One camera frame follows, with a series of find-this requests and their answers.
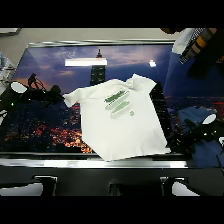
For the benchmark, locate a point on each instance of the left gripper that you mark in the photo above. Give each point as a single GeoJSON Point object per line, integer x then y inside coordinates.
{"type": "Point", "coordinates": [55, 92]}

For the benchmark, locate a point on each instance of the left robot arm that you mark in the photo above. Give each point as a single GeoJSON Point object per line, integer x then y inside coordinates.
{"type": "Point", "coordinates": [17, 88]}

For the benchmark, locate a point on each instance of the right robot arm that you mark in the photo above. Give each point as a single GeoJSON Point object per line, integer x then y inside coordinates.
{"type": "Point", "coordinates": [207, 120]}

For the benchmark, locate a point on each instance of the white T-shirt green print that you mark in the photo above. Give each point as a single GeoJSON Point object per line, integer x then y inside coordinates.
{"type": "Point", "coordinates": [116, 133]}

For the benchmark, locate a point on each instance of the white garment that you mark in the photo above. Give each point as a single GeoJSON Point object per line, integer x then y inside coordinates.
{"type": "Point", "coordinates": [183, 41]}

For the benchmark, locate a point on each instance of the blue garment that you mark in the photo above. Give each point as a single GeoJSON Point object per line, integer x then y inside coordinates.
{"type": "Point", "coordinates": [191, 115]}

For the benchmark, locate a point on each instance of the striped garment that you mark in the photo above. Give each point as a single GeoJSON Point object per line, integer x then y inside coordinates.
{"type": "Point", "coordinates": [196, 43]}

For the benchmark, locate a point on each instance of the black garment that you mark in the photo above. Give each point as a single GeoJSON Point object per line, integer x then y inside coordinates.
{"type": "Point", "coordinates": [210, 63]}

